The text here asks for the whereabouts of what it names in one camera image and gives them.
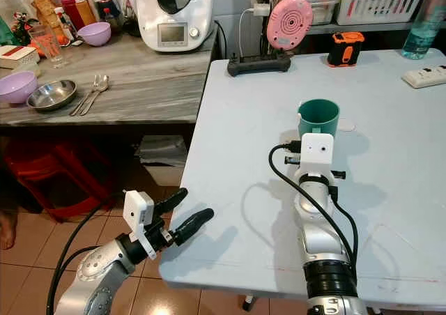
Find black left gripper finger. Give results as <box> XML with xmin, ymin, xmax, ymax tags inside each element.
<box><xmin>173</xmin><ymin>207</ymin><xmax>215</xmax><ymax>247</ymax></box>
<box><xmin>155</xmin><ymin>187</ymin><xmax>190</xmax><ymax>216</ymax></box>

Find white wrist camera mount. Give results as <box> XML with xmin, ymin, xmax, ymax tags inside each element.
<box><xmin>123</xmin><ymin>189</ymin><xmax>156</xmax><ymax>259</ymax></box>
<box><xmin>299</xmin><ymin>132</ymin><xmax>336</xmax><ymax>180</ymax></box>

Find clear drinking glass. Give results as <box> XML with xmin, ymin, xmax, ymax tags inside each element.
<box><xmin>29</xmin><ymin>24</ymin><xmax>70</xmax><ymax>69</ymax></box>

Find orange jar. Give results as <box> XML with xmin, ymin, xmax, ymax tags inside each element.
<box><xmin>76</xmin><ymin>0</ymin><xmax>98</xmax><ymax>25</ymax></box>

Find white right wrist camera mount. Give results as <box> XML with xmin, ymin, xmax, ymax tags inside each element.
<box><xmin>299</xmin><ymin>132</ymin><xmax>336</xmax><ymax>180</ymax></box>

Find red plastic stool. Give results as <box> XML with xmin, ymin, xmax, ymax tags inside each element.
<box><xmin>3</xmin><ymin>139</ymin><xmax>113</xmax><ymax>222</ymax></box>

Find teal plastic cup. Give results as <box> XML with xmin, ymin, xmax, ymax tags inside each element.
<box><xmin>297</xmin><ymin>98</ymin><xmax>341</xmax><ymax>139</ymax></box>

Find white kitchen machine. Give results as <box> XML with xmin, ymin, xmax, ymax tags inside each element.
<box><xmin>135</xmin><ymin>0</ymin><xmax>215</xmax><ymax>54</ymax></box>

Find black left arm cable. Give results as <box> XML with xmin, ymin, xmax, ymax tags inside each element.
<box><xmin>46</xmin><ymin>193</ymin><xmax>128</xmax><ymax>315</ymax></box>

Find clear plastic water bottle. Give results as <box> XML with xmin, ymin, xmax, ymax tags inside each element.
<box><xmin>401</xmin><ymin>0</ymin><xmax>446</xmax><ymax>60</ymax></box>

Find metal spoon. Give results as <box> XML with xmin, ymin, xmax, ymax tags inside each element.
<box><xmin>78</xmin><ymin>74</ymin><xmax>111</xmax><ymax>117</ymax></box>

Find pink round device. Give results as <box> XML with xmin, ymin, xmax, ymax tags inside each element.
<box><xmin>266</xmin><ymin>0</ymin><xmax>315</xmax><ymax>52</ymax></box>

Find white charger plug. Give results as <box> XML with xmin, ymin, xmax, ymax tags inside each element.
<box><xmin>252</xmin><ymin>3</ymin><xmax>272</xmax><ymax>18</ymax></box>

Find red canister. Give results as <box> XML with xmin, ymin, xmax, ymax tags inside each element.
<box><xmin>60</xmin><ymin>0</ymin><xmax>86</xmax><ymax>31</ymax></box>

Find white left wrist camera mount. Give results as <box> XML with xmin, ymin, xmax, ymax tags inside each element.
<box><xmin>123</xmin><ymin>189</ymin><xmax>156</xmax><ymax>259</ymax></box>

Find stainless steel bowl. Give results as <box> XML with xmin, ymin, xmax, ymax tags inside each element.
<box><xmin>26</xmin><ymin>79</ymin><xmax>79</xmax><ymax>113</ymax></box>

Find metal fork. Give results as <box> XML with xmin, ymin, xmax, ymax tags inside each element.
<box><xmin>69</xmin><ymin>76</ymin><xmax>100</xmax><ymax>117</ymax></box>

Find cardboard box with grey bag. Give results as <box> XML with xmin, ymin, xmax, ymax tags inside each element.
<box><xmin>137</xmin><ymin>135</ymin><xmax>193</xmax><ymax>187</ymax></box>

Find orange and black device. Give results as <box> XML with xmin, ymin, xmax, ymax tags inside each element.
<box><xmin>326</xmin><ymin>31</ymin><xmax>367</xmax><ymax>68</ymax></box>

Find white box with red band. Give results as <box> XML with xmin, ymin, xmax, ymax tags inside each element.
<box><xmin>0</xmin><ymin>45</ymin><xmax>40</xmax><ymax>71</ymax></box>

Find small purple plastic bowl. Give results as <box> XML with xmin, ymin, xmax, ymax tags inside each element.
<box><xmin>76</xmin><ymin>22</ymin><xmax>113</xmax><ymax>48</ymax></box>

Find clear jar with red lid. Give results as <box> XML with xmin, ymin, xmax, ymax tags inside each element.
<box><xmin>20</xmin><ymin>0</ymin><xmax>64</xmax><ymax>31</ymax></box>

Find person's bare foot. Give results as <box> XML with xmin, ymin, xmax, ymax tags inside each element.
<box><xmin>0</xmin><ymin>209</ymin><xmax>19</xmax><ymax>252</ymax></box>

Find large purple plastic bowl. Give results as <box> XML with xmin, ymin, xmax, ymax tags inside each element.
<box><xmin>0</xmin><ymin>70</ymin><xmax>39</xmax><ymax>106</ymax></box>

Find white power strip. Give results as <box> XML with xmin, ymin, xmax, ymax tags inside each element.
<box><xmin>401</xmin><ymin>65</ymin><xmax>446</xmax><ymax>89</ymax></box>

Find black power strip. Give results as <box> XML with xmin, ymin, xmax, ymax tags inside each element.
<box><xmin>226</xmin><ymin>53</ymin><xmax>293</xmax><ymax>78</ymax></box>

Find white plastic basket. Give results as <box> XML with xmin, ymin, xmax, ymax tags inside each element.
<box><xmin>336</xmin><ymin>0</ymin><xmax>430</xmax><ymax>26</ymax></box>

